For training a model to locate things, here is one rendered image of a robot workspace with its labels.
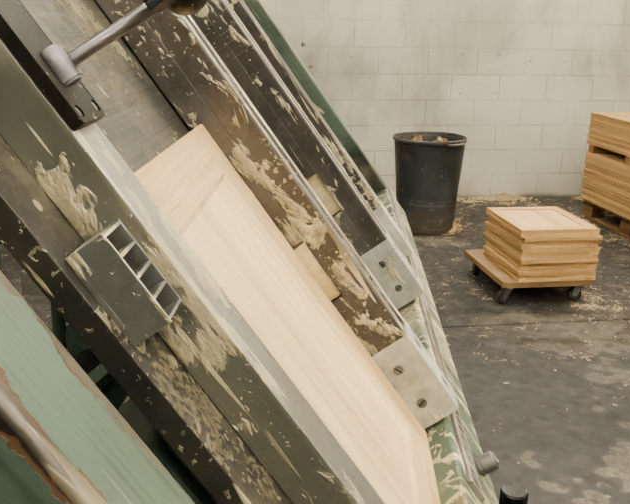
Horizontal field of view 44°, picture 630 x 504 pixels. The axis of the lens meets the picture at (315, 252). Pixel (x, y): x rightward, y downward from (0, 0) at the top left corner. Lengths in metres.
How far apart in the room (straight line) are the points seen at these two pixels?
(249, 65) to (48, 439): 1.12
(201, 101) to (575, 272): 3.47
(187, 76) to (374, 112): 5.39
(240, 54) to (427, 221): 4.10
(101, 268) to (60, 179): 0.07
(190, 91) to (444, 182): 4.47
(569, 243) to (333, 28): 2.80
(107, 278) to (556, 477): 2.35
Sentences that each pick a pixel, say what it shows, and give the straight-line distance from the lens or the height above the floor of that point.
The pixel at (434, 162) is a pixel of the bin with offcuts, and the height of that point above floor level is 0.51.
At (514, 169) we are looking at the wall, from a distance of 6.74.
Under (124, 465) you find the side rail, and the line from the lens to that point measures 0.34.
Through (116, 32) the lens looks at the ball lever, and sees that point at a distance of 0.56.
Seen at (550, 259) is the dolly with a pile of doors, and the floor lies 0.25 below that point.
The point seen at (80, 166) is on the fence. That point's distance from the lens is 0.53.
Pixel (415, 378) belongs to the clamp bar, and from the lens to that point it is 1.02.
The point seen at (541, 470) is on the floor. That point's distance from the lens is 2.77.
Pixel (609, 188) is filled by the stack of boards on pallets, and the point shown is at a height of 0.30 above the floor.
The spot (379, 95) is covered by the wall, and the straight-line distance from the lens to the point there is 6.29.
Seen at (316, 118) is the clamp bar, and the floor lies 1.21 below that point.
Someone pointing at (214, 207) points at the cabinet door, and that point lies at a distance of 0.78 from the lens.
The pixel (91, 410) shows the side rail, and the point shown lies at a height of 1.25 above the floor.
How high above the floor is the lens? 1.41
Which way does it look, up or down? 17 degrees down
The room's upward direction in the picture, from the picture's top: 1 degrees clockwise
